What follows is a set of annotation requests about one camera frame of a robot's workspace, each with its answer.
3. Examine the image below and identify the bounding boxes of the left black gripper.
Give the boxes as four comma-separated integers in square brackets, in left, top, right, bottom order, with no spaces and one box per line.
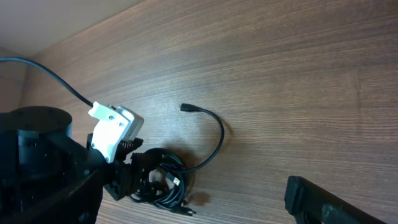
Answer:
[46,134,162,223]

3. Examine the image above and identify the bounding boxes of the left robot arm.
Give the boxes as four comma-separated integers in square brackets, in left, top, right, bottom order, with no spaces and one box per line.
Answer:
[1,106,160,223]

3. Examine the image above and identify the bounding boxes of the black USB cable long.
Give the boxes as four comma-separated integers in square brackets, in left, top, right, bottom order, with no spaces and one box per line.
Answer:
[169,103,225,175]

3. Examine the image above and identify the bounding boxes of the black USB cable bundle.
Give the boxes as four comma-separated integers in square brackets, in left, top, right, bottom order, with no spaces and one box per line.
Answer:
[128,147,197,217]

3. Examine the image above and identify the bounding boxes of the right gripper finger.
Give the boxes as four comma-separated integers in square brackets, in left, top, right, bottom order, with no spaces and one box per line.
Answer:
[284,175,386,224]

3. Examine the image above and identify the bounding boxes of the left camera black cable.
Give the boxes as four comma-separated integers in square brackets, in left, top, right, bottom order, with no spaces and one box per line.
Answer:
[0,57,95,108]

